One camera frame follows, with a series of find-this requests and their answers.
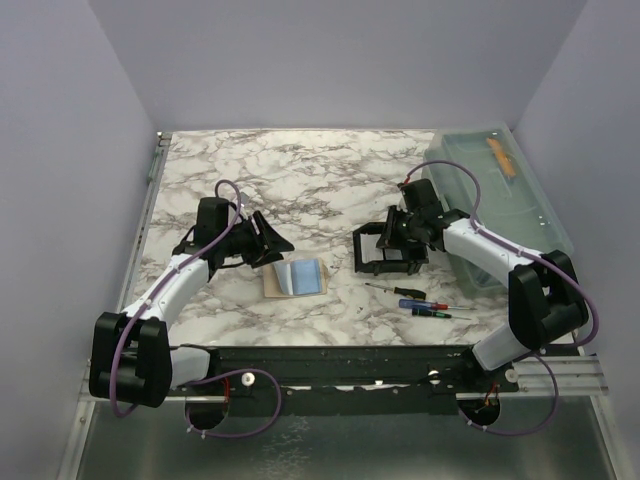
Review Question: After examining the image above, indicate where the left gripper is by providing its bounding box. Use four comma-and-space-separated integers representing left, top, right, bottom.
220, 211, 294, 268

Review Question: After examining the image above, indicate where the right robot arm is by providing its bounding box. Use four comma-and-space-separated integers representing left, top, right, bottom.
378, 179, 588, 392

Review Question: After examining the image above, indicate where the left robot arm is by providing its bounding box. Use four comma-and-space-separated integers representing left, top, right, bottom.
89, 197, 294, 407

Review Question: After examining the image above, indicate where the stack of white cards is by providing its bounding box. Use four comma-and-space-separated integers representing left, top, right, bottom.
360, 234, 403, 263

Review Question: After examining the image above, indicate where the black plastic card tray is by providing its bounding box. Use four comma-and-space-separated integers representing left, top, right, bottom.
352, 222, 429, 276

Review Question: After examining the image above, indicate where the black yellow screwdriver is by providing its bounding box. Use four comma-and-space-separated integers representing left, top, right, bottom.
366, 283, 426, 301

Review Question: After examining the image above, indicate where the blue red screwdriver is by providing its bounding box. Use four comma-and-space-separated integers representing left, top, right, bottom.
398, 299, 474, 311

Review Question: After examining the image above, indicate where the blue green screwdriver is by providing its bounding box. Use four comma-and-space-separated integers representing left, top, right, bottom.
411, 308, 466, 320

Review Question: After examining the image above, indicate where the clear plastic storage box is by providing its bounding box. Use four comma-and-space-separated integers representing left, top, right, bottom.
422, 124, 574, 298

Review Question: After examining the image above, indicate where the orange tool in box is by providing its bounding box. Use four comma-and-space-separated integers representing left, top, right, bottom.
486, 137, 516, 180

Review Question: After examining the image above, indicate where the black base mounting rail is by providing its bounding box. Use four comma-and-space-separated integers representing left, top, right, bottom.
169, 345, 519, 417

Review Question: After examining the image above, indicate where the aluminium frame rail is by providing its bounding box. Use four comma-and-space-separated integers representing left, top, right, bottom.
79, 355, 609, 401

